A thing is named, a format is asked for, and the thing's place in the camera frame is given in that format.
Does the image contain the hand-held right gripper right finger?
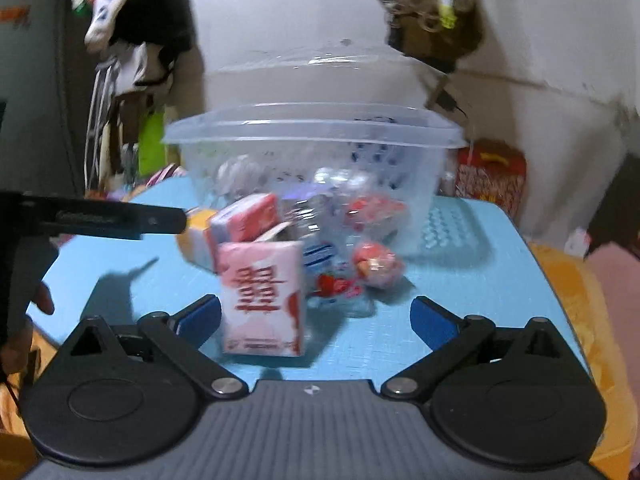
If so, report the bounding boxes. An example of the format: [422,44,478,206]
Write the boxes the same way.
[381,296,572,402]

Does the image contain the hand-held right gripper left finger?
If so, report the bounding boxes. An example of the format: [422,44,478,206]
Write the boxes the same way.
[60,294,248,401]

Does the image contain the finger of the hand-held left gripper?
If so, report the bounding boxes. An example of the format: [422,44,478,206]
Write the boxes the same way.
[20,193,190,241]

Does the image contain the large pink drink carton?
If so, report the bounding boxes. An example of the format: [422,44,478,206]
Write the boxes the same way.
[217,239,309,359]

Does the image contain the yellow and white carton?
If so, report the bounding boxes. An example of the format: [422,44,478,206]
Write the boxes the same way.
[175,207,219,273]

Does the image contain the small pink box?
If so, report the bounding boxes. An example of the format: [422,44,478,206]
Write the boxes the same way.
[209,193,282,247]

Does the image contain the clear plastic storage container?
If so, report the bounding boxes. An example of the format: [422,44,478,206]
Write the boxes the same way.
[161,102,467,263]

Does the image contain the person's left hand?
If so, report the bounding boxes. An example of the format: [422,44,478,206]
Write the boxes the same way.
[0,282,56,377]

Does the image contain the round red candy packet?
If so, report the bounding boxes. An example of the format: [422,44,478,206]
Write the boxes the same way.
[352,241,404,290]

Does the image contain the green bag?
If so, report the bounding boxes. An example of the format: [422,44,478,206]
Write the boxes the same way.
[137,109,169,178]

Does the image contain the red heart candy packet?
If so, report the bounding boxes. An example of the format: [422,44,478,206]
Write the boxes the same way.
[309,271,367,312]

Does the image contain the red wrapped snack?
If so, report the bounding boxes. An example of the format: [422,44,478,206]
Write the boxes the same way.
[344,194,407,233]

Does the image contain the silver wrapped candy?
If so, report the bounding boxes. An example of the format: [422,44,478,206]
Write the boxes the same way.
[312,164,372,197]
[215,154,262,197]

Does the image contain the blue and white packet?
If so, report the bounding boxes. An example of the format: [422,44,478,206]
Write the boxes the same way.
[300,241,337,272]

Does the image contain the orange blanket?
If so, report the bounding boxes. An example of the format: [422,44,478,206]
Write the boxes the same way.
[528,243,640,480]

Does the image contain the red patterned gift box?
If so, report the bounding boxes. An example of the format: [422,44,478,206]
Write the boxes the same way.
[456,139,528,217]

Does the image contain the pink cloth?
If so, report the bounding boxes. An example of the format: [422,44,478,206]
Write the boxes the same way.
[584,241,640,313]

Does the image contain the hanging clothes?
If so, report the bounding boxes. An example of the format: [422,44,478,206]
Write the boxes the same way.
[70,0,197,92]

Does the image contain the clear plastic container lid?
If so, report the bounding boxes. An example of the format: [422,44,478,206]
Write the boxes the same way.
[204,44,427,112]

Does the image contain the brown hanging bag with rings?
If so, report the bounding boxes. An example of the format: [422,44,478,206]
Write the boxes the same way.
[374,0,487,74]

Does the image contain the black plug with cable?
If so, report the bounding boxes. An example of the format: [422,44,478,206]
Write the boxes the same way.
[428,74,469,117]

